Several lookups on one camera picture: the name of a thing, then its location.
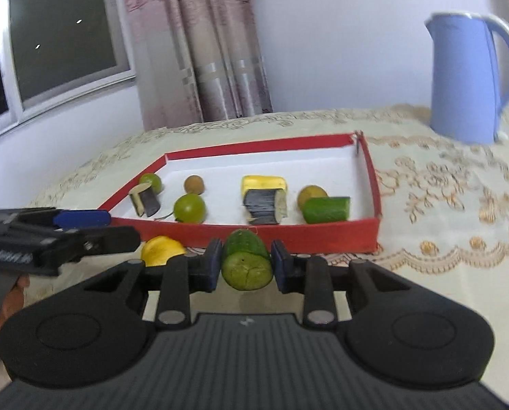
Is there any green cucumber piece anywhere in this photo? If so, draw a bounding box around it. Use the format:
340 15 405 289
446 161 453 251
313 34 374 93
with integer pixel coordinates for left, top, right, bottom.
301 197 351 224
221 230 274 291

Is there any yellow fruit piece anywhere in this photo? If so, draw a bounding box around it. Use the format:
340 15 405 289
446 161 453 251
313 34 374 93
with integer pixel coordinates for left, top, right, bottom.
240 175 288 196
140 236 187 267

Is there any green lime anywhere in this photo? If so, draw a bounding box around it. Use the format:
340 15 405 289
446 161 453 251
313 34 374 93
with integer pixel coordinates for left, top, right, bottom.
139 173 163 193
173 193 206 224

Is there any dark eggplant piece notched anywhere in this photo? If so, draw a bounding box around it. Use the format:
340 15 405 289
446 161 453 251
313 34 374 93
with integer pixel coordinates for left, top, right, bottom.
128 182 161 218

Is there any dark eggplant piece round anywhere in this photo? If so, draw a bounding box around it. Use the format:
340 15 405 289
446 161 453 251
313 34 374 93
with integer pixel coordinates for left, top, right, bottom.
243 189 288 226

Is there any small yellowish round fruit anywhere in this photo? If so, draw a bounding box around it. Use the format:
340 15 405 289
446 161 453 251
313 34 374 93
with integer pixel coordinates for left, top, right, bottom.
297 185 328 210

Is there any brown longan with stem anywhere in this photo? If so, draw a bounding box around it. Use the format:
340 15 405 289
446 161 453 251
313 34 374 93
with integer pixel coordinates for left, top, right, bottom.
183 175 205 195

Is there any person's left hand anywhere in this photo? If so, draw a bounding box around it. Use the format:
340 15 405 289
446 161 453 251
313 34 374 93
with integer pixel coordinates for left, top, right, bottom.
0 276 30 330

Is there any red shallow cardboard box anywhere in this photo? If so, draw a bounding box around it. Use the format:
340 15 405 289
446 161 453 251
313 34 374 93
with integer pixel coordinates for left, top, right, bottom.
101 132 382 254

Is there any pink floral curtain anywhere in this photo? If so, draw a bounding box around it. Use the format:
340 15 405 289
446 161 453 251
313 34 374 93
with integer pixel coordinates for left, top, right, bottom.
124 0 272 131

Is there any blue electric kettle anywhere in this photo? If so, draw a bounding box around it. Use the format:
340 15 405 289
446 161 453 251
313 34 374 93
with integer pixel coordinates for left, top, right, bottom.
425 11 509 145

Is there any window with white frame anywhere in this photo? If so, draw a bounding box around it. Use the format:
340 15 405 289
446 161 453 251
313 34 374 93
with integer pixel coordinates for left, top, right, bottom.
0 0 135 137

